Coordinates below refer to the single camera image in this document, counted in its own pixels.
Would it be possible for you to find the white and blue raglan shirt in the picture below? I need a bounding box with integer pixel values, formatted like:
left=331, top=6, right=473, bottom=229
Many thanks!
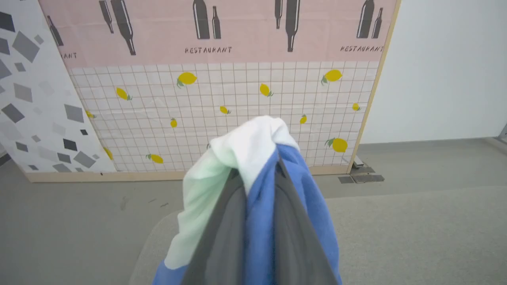
left=152, top=116, right=343, bottom=285

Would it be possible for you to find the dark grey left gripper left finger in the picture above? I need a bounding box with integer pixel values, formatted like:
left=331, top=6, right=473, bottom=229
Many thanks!
left=181, top=169, right=247, bottom=285

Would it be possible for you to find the grey terrazzo pattern panel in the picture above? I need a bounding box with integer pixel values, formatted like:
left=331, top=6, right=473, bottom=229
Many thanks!
left=0, top=0, right=117, bottom=174

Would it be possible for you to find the large dark floor plate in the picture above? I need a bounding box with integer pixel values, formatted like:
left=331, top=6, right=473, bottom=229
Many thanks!
left=352, top=174, right=385, bottom=184

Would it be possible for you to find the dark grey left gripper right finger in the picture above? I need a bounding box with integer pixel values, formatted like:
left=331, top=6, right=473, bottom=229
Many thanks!
left=273, top=158, right=340, bottom=285

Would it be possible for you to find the metal panel stand foot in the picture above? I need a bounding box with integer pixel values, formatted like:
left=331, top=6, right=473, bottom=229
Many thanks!
left=350, top=156, right=375, bottom=175

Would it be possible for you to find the lemon-pattern grid panel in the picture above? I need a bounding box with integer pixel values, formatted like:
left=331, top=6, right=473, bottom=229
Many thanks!
left=24, top=0, right=402, bottom=183

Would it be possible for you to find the grey fabric work surface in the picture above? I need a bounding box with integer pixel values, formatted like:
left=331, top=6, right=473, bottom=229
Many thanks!
left=129, top=185, right=507, bottom=285

